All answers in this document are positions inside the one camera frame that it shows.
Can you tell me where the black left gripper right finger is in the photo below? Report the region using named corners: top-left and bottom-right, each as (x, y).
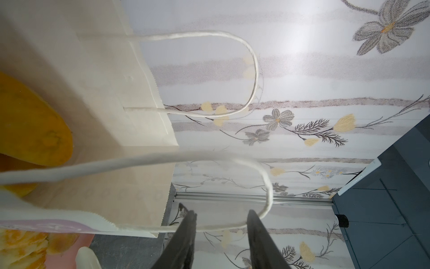
top-left (246, 210), bottom-right (291, 269)

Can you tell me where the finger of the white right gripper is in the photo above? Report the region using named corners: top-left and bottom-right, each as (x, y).
top-left (75, 247), bottom-right (102, 269)

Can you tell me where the pink tray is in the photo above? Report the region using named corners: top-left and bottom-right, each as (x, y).
top-left (45, 234), bottom-right (95, 269)

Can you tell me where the golden ridged bun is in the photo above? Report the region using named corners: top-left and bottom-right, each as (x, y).
top-left (0, 72), bottom-right (74, 168)

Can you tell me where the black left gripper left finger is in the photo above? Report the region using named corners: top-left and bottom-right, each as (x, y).
top-left (151, 203), bottom-right (197, 269)

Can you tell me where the white printed paper bag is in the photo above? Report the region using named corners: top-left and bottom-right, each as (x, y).
top-left (1, 1), bottom-right (271, 237)

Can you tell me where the croissant bread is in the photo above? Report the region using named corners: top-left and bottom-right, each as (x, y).
top-left (1, 154), bottom-right (45, 197)

